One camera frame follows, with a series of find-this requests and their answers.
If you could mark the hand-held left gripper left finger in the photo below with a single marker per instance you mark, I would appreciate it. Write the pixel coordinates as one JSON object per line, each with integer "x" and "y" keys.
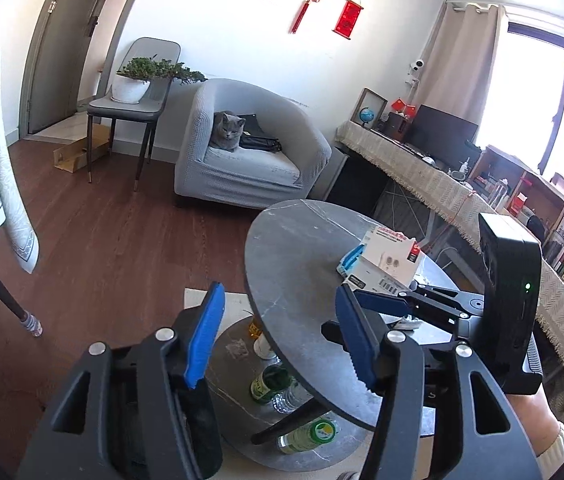
{"x": 204, "y": 335}

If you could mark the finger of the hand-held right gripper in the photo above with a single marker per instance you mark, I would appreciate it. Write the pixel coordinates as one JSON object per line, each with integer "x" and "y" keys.
{"x": 331, "y": 332}
{"x": 377, "y": 301}

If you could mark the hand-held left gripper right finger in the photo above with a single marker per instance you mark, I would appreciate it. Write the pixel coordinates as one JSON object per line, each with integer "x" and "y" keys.
{"x": 354, "y": 340}

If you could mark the white cardboard box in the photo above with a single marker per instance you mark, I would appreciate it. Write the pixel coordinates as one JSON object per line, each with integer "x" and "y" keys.
{"x": 392, "y": 255}

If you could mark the person's right forearm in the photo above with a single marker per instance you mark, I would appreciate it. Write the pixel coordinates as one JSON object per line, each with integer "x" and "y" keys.
{"x": 542, "y": 425}

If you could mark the crumpled grey paper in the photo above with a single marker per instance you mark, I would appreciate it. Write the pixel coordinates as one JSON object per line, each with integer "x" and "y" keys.
{"x": 237, "y": 349}

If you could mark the crumpled white tissue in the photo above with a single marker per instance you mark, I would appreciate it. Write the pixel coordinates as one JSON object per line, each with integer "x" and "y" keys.
{"x": 407, "y": 322}

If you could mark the cream floor rug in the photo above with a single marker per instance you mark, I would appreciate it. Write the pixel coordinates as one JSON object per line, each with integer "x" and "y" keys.
{"x": 192, "y": 300}

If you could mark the blue tissue pack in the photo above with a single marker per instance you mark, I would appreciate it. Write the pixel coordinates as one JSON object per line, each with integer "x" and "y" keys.
{"x": 349, "y": 262}

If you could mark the orange small bottle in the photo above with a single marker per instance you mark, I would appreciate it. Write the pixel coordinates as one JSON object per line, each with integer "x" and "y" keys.
{"x": 254, "y": 330}

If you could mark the white cup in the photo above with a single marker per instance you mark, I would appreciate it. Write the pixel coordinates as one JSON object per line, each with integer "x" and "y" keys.
{"x": 264, "y": 347}

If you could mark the low round marble table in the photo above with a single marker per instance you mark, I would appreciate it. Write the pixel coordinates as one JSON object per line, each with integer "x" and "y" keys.
{"x": 232, "y": 390}

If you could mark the round grey marble table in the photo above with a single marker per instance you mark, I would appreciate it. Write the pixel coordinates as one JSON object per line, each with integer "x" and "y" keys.
{"x": 302, "y": 260}

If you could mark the clear plastic bottle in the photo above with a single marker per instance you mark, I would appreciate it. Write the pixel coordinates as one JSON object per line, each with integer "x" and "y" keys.
{"x": 289, "y": 400}

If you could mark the green glass bottle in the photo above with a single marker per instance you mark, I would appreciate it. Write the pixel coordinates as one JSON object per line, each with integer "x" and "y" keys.
{"x": 267, "y": 385}

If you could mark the green label plastic bottle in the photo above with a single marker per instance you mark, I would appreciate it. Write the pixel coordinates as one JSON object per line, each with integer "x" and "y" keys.
{"x": 307, "y": 435}

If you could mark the wooden bookshelf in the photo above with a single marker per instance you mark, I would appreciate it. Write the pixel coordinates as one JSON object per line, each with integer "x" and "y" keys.
{"x": 537, "y": 195}

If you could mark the black cabinet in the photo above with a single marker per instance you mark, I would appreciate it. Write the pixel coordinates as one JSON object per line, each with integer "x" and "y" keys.
{"x": 357, "y": 180}

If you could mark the desk with lace cloth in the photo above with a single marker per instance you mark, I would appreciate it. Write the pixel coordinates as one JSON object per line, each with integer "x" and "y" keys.
{"x": 412, "y": 160}

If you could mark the grey armchair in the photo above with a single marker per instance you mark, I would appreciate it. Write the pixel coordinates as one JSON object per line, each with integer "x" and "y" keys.
{"x": 242, "y": 170}

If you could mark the black monitor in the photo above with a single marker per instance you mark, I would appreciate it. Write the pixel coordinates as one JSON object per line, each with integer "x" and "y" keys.
{"x": 442, "y": 132}

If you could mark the small blue globe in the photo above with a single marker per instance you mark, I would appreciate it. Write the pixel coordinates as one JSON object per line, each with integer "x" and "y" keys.
{"x": 366, "y": 116}

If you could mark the small red flags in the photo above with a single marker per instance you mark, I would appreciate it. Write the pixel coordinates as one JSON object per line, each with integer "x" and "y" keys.
{"x": 404, "y": 106}

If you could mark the grey cat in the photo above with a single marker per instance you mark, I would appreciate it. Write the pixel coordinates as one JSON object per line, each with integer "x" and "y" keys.
{"x": 226, "y": 132}

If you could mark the black bag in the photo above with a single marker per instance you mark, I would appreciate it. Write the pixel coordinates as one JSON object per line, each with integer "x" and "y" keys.
{"x": 257, "y": 135}

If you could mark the window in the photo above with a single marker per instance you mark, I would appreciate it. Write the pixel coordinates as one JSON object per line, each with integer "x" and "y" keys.
{"x": 527, "y": 85}

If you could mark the flat cardboard box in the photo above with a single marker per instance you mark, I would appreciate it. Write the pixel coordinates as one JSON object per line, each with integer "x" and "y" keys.
{"x": 74, "y": 152}

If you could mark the grey dining chair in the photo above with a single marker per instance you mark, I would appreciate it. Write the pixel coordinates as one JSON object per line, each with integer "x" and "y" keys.
{"x": 127, "y": 105}

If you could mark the beige curtain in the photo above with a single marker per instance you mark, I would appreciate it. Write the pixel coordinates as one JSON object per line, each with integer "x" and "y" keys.
{"x": 462, "y": 55}

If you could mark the potted plant in white pot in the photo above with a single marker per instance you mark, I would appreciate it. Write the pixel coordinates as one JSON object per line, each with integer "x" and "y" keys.
{"x": 132, "y": 85}

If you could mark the grey door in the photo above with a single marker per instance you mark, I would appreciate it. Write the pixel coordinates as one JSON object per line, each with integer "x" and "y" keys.
{"x": 57, "y": 45}

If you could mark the wooden picture frame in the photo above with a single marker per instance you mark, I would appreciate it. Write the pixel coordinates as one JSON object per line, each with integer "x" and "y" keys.
{"x": 379, "y": 102}

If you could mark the white security camera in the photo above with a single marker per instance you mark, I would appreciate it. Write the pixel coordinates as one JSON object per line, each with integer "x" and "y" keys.
{"x": 417, "y": 66}

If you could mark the red wall scroll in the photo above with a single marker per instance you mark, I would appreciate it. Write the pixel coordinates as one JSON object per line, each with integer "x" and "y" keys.
{"x": 349, "y": 17}

